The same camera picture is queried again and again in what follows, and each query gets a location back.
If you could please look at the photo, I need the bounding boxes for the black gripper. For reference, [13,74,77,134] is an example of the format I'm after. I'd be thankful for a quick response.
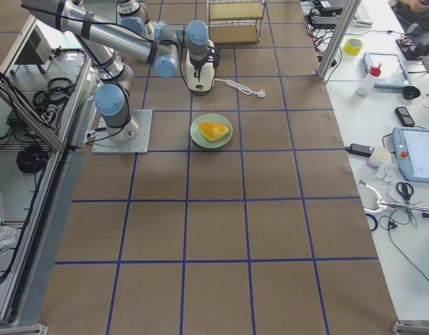
[194,47,221,82]

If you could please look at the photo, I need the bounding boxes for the white toaster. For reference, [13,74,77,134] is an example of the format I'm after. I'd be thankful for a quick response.
[186,40,216,96]

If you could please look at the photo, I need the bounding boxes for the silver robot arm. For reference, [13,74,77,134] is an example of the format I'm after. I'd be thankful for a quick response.
[22,1,220,142]
[116,0,153,38]

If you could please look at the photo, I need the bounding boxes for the green plate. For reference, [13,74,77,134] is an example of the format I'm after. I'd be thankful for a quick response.
[190,113,233,149]

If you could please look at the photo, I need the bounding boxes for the yellow toast on plate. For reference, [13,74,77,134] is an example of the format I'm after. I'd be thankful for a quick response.
[198,122,229,142]

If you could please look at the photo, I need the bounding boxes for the yellow tape roll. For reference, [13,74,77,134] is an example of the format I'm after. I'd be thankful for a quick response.
[343,38,363,56]

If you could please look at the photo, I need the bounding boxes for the grey control box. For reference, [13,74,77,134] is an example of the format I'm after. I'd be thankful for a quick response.
[15,25,52,74]

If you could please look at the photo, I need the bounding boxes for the white bottle red cap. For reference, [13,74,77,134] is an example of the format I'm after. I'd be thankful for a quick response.
[356,62,382,97]

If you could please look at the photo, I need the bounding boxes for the black power adapter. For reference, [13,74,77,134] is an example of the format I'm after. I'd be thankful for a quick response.
[345,143,374,157]

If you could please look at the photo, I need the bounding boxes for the blue teach pendant far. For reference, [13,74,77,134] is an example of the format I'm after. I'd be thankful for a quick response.
[363,52,412,89]

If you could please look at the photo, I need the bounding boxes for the blue teach pendant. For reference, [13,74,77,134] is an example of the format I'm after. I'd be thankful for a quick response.
[392,126,429,183]
[363,52,412,89]

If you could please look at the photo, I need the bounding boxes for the white round jar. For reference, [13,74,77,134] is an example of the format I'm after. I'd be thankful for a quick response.
[366,148,391,169]

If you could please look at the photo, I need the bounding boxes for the black round cap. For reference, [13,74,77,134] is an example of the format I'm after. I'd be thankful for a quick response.
[402,85,421,101]

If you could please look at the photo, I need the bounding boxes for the white curved tool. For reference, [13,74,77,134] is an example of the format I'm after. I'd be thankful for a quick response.
[358,179,388,214]

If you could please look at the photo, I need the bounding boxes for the blue teach pendant near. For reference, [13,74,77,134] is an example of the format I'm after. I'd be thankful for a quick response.
[392,126,429,183]

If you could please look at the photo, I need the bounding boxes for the black scissors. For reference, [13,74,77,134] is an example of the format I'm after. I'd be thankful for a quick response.
[396,181,414,204]

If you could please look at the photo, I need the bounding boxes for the wooden wire shelf rack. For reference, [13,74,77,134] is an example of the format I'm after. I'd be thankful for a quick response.
[206,0,266,44]

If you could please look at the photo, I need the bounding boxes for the white toaster power cable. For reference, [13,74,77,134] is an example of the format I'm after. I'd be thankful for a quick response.
[213,78,268,100]

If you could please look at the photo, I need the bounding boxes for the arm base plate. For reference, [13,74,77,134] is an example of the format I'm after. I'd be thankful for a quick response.
[92,109,153,154]

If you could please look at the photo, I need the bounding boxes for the aluminium frame post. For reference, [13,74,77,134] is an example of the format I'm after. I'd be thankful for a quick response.
[316,0,361,80]

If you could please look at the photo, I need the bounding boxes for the coiled black cable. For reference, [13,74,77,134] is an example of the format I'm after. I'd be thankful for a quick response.
[16,144,47,174]

